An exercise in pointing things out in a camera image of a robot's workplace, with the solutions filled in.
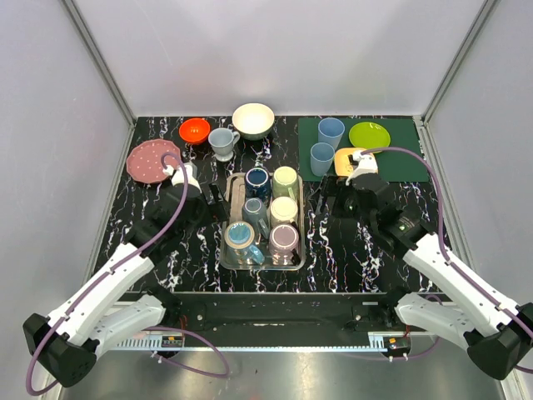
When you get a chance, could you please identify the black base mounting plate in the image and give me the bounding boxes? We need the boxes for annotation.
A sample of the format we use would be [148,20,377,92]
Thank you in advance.
[112,291,451,349]

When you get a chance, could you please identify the right aluminium frame post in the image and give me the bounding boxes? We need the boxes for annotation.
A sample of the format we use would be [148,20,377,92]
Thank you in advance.
[420,0,501,126]

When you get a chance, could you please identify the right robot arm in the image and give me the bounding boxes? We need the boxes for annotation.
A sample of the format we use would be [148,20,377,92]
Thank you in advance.
[319,173,532,380]

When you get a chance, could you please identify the left aluminium frame post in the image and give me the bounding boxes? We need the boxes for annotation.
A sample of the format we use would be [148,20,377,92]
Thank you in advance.
[57,0,137,126]

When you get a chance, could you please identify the silver metal tray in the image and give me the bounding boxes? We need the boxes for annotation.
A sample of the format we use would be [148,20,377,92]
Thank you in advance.
[219,172,306,271]

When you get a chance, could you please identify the aluminium frame post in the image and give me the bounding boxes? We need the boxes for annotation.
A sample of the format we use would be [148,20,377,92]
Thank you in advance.
[57,0,137,126]
[420,0,501,126]

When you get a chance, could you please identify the light green mug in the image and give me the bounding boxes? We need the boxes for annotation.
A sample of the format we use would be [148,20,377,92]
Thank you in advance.
[272,166,300,202]

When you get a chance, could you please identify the dark green mat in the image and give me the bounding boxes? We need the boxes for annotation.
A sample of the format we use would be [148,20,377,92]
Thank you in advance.
[297,117,429,183]

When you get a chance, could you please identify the dark blue mug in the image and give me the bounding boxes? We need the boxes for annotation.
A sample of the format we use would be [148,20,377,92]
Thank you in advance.
[245,167,271,202]

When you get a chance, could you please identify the lilac purple mug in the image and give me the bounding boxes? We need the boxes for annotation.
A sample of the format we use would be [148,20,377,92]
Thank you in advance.
[268,224,301,266]

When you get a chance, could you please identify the blue butterfly mug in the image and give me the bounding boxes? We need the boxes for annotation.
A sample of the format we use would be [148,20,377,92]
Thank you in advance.
[224,221,266,266]

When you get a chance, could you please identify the large white bowl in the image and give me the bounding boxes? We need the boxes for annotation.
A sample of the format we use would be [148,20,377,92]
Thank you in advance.
[232,102,275,141]

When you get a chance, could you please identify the blue plastic tumbler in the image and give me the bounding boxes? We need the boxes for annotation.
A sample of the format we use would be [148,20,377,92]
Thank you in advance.
[310,142,335,177]
[317,117,346,149]

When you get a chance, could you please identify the orange red bowl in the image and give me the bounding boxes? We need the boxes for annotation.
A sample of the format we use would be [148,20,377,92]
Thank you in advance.
[178,117,211,145]

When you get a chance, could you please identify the pink dotted plate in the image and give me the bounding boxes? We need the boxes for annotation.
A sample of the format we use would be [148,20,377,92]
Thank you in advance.
[126,138,180,184]

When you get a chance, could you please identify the light blue footed cup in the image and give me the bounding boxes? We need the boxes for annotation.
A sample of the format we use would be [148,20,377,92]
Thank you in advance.
[208,127,240,163]

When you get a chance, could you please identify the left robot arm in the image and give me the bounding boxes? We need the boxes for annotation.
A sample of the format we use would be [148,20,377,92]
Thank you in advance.
[22,183,229,396]

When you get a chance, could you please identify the lime green plate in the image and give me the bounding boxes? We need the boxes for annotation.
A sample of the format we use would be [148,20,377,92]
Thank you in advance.
[349,122,391,149]

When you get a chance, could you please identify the blue plastic tumbler front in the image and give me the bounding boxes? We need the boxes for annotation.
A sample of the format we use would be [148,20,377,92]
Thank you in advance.
[310,142,335,177]

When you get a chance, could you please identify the grey slotted cable duct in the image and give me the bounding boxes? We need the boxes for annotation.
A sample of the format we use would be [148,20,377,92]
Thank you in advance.
[114,332,403,353]

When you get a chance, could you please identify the cream white mug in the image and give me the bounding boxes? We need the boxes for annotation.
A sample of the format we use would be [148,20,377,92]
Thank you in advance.
[269,196,298,227]

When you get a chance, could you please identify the yellow square plate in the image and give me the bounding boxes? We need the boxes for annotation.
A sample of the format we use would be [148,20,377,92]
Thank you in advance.
[334,147,365,178]

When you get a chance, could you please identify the blue plastic tumbler rear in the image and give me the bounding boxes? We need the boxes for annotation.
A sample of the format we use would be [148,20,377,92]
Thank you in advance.
[317,117,346,149]

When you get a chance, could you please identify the grey blue mug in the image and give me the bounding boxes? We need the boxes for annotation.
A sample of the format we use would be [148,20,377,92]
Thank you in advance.
[242,197,271,239]

